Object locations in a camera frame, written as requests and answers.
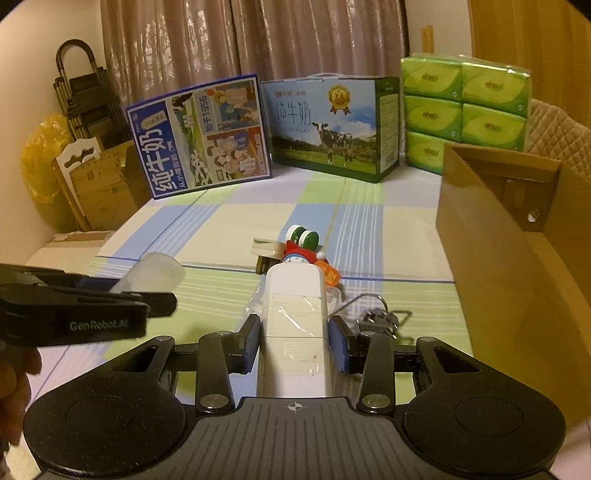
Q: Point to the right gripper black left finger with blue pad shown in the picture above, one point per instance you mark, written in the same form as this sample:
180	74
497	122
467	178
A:
221	354

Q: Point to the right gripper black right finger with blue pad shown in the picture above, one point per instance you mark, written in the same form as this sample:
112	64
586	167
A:
371	357

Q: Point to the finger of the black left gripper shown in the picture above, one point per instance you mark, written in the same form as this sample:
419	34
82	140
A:
160	304

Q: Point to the clear plastic bag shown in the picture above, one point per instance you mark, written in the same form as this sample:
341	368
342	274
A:
154	272

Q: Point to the black toy car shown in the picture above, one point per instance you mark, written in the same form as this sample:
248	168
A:
379	321

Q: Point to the metal wire holder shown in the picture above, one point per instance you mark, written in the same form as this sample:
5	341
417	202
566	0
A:
345	313

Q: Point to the white remote control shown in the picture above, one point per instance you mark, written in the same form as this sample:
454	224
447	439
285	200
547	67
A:
294	356

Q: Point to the beige power adapter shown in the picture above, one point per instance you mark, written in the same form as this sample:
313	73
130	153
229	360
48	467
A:
268	253

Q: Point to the Doraemon figure toy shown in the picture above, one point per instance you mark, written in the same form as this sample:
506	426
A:
309	260

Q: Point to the green white small jar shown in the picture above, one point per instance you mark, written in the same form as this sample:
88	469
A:
303	237

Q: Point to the person's left hand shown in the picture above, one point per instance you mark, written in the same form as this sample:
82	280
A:
16	393

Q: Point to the plaid bed sheet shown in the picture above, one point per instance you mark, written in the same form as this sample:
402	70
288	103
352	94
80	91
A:
379	240

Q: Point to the flattened cardboard boxes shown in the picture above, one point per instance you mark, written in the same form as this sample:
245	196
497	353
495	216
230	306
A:
102	188

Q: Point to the yellow plastic bag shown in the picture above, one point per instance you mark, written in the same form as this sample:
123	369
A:
45	143

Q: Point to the blue cartoon milk carton box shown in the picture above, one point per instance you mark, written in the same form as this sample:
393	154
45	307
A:
201	137

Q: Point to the brown cardboard box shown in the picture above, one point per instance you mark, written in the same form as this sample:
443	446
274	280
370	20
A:
515	228

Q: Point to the black folding cart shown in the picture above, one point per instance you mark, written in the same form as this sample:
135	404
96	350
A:
89	102

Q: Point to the cow picture milk box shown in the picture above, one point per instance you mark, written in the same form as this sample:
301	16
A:
337	124

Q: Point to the pink curtain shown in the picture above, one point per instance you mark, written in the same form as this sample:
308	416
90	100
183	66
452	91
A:
155	47

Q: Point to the green tissue pack bundle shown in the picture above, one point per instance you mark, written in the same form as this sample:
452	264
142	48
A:
460	99

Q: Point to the quilted beige cushion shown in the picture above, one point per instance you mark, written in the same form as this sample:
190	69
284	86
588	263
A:
552	133

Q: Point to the wooden door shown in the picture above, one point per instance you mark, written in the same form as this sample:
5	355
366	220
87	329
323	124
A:
551	39

